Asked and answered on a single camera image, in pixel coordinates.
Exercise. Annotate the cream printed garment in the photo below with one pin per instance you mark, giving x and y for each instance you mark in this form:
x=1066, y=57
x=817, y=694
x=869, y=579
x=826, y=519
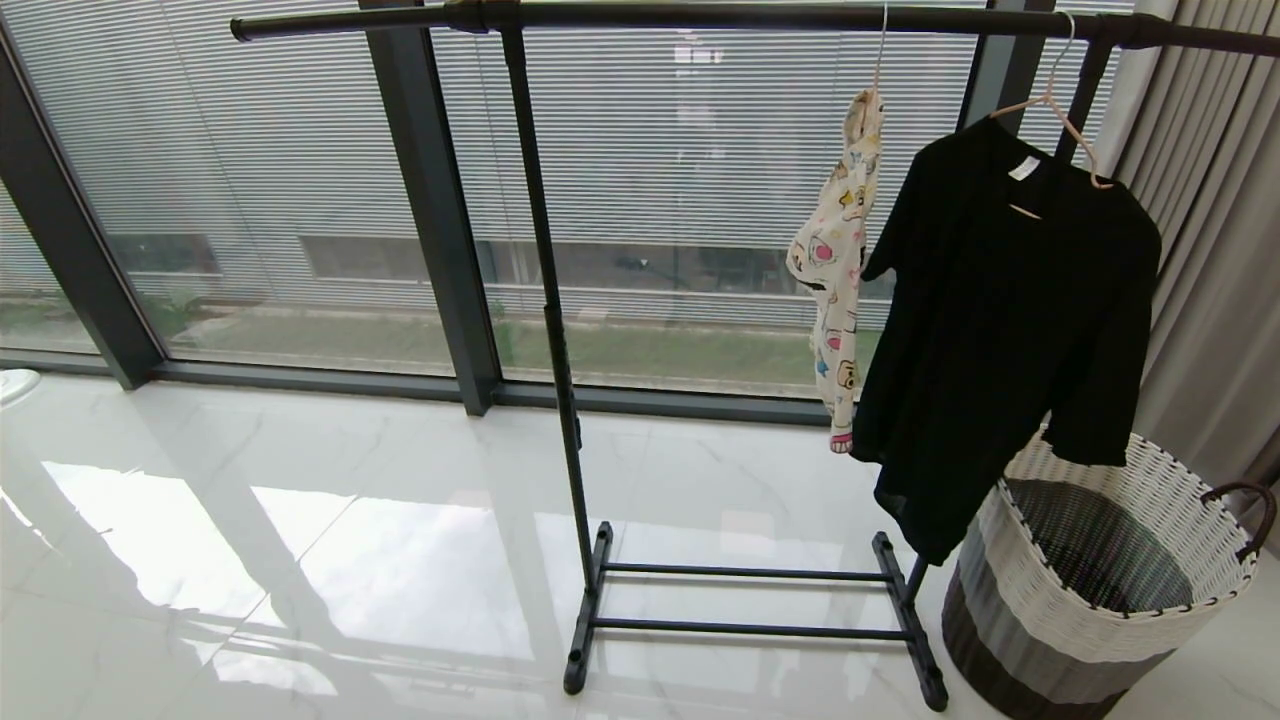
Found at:
x=835, y=260

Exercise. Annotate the black garment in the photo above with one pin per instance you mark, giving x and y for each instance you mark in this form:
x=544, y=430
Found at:
x=1000, y=330

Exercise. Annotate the pink clothes hanger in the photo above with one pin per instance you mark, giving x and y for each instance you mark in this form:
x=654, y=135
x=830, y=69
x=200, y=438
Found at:
x=1050, y=100
x=881, y=50

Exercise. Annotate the black clothes rack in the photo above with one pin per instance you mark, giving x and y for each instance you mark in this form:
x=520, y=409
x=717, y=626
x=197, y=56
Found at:
x=700, y=15

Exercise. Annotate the white laundry basket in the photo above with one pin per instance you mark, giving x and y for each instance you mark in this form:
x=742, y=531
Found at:
x=1100, y=620

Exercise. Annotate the window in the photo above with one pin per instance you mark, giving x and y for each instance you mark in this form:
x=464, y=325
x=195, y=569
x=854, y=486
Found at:
x=250, y=150

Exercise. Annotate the beige curtain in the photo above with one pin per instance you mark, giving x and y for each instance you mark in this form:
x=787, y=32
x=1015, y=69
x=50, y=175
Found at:
x=1220, y=250

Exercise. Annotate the white round table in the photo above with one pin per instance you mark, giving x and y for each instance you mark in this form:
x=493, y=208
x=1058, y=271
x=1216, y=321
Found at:
x=15, y=385

